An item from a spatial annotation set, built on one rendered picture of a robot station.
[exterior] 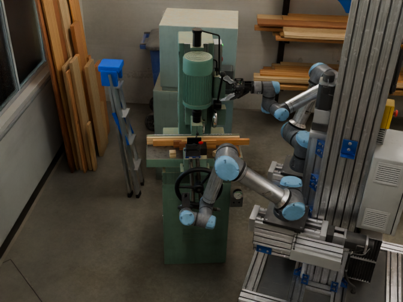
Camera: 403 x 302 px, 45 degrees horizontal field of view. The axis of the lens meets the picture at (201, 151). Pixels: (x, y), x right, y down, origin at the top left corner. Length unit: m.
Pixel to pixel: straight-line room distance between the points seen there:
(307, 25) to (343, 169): 2.29
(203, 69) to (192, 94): 0.17
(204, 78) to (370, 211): 1.18
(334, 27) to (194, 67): 2.25
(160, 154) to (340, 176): 1.09
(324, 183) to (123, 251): 1.63
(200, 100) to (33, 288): 1.70
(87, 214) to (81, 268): 0.60
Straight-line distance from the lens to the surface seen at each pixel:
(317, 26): 4.77
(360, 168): 2.70
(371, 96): 2.50
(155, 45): 4.67
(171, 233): 3.37
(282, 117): 2.81
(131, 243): 3.75
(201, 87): 2.87
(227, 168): 2.34
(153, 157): 3.02
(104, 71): 3.66
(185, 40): 3.08
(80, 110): 4.25
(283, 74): 4.96
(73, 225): 3.98
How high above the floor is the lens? 2.55
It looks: 32 degrees down
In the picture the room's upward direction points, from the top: 2 degrees clockwise
